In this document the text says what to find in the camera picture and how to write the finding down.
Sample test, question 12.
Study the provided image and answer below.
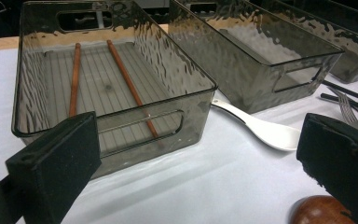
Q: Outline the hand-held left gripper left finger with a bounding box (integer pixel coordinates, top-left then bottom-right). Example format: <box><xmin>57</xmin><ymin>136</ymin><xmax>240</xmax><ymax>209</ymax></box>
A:
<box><xmin>5</xmin><ymin>111</ymin><xmax>103</xmax><ymax>224</ymax></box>

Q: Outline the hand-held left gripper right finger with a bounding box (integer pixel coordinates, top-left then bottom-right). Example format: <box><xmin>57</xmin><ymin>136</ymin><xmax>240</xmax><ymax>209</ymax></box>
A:
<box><xmin>296</xmin><ymin>112</ymin><xmax>358</xmax><ymax>224</ymax></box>

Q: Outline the silver metal fork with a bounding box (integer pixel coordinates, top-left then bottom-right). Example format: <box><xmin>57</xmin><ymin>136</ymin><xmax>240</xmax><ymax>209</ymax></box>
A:
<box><xmin>327</xmin><ymin>87</ymin><xmax>358</xmax><ymax>136</ymax></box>

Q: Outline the brown wooden spoon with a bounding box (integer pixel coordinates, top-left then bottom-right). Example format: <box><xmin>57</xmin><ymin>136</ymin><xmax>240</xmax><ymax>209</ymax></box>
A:
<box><xmin>288</xmin><ymin>195</ymin><xmax>358</xmax><ymax>224</ymax></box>

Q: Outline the black chopstick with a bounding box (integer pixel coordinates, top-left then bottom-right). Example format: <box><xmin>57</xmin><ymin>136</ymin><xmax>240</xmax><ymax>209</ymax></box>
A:
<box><xmin>320</xmin><ymin>92</ymin><xmax>358</xmax><ymax>112</ymax></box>

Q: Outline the brown chopsticks pair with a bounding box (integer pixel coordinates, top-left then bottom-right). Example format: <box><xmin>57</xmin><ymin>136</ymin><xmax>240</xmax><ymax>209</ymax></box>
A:
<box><xmin>321</xmin><ymin>79</ymin><xmax>358</xmax><ymax>106</ymax></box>

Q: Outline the white ceramic spoon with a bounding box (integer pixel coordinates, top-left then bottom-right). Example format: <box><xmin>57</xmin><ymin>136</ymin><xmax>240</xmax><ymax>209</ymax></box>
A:
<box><xmin>211</xmin><ymin>90</ymin><xmax>302</xmax><ymax>152</ymax></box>

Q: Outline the brown wooden chopstick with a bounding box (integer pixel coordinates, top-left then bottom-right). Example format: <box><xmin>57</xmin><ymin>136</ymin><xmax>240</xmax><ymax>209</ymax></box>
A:
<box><xmin>68</xmin><ymin>42</ymin><xmax>82</xmax><ymax>118</ymax></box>
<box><xmin>106</xmin><ymin>39</ymin><xmax>160</xmax><ymax>139</ymax></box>

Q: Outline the smoky clear plastic bin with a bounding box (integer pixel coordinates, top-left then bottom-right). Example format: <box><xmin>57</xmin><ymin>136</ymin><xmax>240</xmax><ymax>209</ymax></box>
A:
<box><xmin>248</xmin><ymin>0</ymin><xmax>358</xmax><ymax>84</ymax></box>
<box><xmin>167</xmin><ymin>0</ymin><xmax>345</xmax><ymax>115</ymax></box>
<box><xmin>11</xmin><ymin>0</ymin><xmax>218</xmax><ymax>180</ymax></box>

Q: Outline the white table cover sheet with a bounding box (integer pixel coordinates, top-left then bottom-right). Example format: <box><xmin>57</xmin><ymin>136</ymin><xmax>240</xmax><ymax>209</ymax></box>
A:
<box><xmin>0</xmin><ymin>48</ymin><xmax>358</xmax><ymax>224</ymax></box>

